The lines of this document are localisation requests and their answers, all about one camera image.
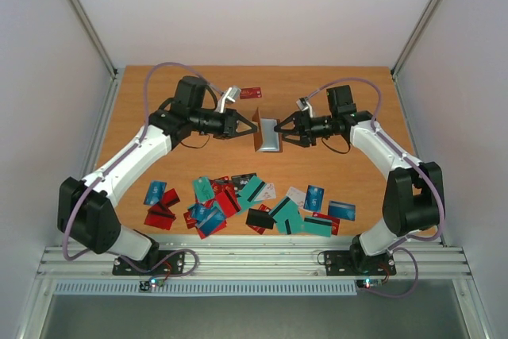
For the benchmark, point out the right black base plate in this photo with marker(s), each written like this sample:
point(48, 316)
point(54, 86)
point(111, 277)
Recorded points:
point(345, 262)

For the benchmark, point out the teal card black stripe centre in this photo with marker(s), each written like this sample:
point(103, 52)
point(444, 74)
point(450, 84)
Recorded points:
point(248, 194)

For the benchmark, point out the red card black stripe centre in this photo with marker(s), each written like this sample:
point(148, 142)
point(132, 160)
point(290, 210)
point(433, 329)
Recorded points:
point(228, 203)

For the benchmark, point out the slotted grey cable duct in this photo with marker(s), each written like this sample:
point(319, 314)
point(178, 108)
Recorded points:
point(207, 288)

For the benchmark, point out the teal card black stripe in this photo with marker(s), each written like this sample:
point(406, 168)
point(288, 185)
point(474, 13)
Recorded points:
point(287, 218)
point(248, 194)

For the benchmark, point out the black vip card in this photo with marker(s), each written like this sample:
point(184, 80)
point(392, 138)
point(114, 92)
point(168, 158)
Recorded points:
point(239, 181)

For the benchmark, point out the black card bottom centre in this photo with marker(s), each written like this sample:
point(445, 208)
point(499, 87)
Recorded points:
point(259, 218)

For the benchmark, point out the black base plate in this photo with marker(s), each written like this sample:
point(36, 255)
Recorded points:
point(345, 262)
point(174, 261)

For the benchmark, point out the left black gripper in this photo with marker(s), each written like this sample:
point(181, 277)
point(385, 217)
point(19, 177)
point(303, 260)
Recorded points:
point(229, 125)

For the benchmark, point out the teal card bottom right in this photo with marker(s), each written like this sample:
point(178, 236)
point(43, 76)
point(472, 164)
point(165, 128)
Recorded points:
point(317, 226)

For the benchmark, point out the red card upper left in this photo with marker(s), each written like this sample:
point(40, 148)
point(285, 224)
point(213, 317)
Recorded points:
point(169, 198)

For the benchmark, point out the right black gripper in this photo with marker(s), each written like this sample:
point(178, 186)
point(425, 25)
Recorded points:
point(302, 128)

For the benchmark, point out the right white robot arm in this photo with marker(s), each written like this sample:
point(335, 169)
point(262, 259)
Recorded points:
point(414, 194)

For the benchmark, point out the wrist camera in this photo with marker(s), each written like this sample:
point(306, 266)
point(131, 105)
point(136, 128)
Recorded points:
point(304, 105)
point(230, 96)

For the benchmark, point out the teal card black stripe right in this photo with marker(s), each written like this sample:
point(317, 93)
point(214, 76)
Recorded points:
point(287, 218)

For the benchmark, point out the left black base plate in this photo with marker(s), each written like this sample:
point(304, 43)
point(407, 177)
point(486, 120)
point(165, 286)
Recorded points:
point(174, 261)

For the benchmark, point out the red card black stripe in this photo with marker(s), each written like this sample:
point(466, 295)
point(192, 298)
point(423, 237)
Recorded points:
point(228, 203)
point(159, 216)

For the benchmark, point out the blue card lower pile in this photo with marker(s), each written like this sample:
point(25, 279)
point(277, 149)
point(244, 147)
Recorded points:
point(213, 221)

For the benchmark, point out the red card bottom right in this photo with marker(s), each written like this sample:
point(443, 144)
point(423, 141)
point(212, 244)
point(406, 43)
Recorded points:
point(335, 222)

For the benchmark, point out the blue card far left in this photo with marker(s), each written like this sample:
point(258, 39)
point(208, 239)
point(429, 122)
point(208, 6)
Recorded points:
point(155, 192)

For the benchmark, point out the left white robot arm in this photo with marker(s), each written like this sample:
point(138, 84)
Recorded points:
point(86, 207)

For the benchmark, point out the blue card far right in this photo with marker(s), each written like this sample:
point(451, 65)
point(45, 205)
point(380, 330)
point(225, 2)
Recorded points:
point(342, 210)

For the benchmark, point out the white card centre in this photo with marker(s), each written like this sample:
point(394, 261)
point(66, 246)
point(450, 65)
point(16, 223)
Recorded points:
point(267, 193)

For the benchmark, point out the red card black stripe left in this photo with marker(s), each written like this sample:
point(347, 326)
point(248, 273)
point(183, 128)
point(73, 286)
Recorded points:
point(159, 216)

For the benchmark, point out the white card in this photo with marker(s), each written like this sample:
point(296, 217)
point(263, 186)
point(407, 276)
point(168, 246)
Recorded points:
point(267, 193)
point(297, 196)

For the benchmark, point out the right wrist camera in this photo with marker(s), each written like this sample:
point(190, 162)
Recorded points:
point(304, 105)

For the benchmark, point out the white card right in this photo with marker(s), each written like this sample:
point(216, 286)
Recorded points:
point(297, 196)

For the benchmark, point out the teal card upper left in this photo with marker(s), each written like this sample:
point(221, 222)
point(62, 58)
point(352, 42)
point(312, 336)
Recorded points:
point(203, 189)

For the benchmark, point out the lone red card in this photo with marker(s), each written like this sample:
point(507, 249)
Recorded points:
point(250, 93)

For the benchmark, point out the brown leather card holder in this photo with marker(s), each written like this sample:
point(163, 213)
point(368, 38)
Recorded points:
point(266, 139)

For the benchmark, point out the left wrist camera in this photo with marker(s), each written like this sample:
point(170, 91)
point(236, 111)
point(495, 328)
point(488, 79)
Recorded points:
point(230, 96)

